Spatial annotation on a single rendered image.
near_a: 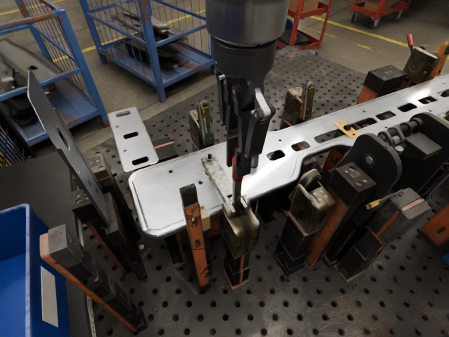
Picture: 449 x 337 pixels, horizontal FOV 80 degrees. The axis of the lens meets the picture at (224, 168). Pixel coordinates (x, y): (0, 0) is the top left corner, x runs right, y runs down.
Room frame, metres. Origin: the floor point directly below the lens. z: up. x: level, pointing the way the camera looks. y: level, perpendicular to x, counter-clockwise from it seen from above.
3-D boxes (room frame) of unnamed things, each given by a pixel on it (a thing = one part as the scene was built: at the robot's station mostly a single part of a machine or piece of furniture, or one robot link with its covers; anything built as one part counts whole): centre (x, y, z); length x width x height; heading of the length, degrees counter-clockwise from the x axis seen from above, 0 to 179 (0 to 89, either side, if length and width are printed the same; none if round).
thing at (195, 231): (0.26, 0.06, 0.95); 0.03 x 0.01 x 0.50; 116
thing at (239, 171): (0.31, -0.03, 1.22); 0.03 x 0.01 x 0.07; 116
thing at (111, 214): (0.34, 0.28, 0.85); 0.12 x 0.03 x 0.30; 26
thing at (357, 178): (0.36, -0.27, 0.91); 0.07 x 0.05 x 0.42; 26
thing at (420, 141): (0.42, -0.38, 0.94); 0.18 x 0.13 x 0.49; 116
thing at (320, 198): (0.35, -0.21, 0.88); 0.11 x 0.09 x 0.37; 26
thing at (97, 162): (0.45, 0.34, 0.88); 0.08 x 0.08 x 0.36; 26
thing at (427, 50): (1.07, -0.83, 0.88); 0.15 x 0.11 x 0.36; 26
